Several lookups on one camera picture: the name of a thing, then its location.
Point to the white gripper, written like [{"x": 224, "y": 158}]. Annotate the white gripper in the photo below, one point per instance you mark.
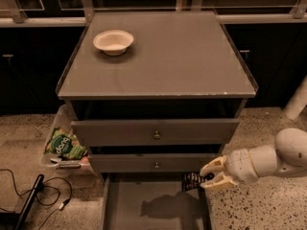
[{"x": 240, "y": 164}]

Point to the black rxbar chocolate bar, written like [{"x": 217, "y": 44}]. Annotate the black rxbar chocolate bar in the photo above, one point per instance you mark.
[{"x": 192, "y": 180}]

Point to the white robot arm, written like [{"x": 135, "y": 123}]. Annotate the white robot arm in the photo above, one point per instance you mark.
[{"x": 287, "y": 157}]

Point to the grey middle drawer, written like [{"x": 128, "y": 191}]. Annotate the grey middle drawer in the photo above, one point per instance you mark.
[{"x": 150, "y": 163}]

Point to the grey drawer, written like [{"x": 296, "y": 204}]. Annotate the grey drawer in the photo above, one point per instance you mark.
[
  {"x": 153, "y": 201},
  {"x": 150, "y": 163},
  {"x": 117, "y": 133}
]

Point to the grey top drawer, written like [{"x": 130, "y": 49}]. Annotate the grey top drawer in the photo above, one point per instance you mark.
[{"x": 117, "y": 133}]

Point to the grey bottom drawer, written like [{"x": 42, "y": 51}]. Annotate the grey bottom drawer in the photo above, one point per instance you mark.
[{"x": 153, "y": 201}]

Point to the grey drawer cabinet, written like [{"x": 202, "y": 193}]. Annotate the grey drawer cabinet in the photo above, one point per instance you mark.
[{"x": 181, "y": 65}]

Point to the clear plastic storage bin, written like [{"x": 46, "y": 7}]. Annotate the clear plastic storage bin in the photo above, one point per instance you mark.
[{"x": 57, "y": 163}]

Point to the green snack bag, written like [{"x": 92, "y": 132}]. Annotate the green snack bag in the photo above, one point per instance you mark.
[{"x": 65, "y": 144}]

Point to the white paper bowl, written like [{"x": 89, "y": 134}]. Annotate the white paper bowl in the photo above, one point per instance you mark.
[{"x": 113, "y": 42}]

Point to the black stand leg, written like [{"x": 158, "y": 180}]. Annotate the black stand leg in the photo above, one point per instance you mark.
[{"x": 29, "y": 202}]

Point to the white post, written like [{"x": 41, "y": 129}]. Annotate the white post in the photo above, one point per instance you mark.
[{"x": 297, "y": 102}]

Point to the metal railing frame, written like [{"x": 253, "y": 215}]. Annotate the metal railing frame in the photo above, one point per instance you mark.
[{"x": 53, "y": 13}]

